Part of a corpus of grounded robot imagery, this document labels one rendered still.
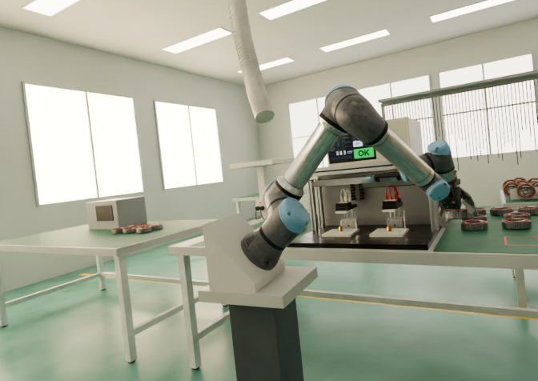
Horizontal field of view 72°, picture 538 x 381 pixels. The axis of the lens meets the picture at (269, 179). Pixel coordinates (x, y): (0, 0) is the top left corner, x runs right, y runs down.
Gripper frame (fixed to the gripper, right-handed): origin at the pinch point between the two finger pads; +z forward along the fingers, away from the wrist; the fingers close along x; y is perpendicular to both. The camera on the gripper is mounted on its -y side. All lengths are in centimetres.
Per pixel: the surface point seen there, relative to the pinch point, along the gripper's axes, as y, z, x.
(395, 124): -36, -28, -30
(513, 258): 18.5, 4.1, 20.0
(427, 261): 24.0, 3.6, -7.8
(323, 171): -17, -15, -68
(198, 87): -397, -11, -574
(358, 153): -27, -19, -49
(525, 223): -22.4, 23.7, 18.5
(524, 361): -7, 105, 10
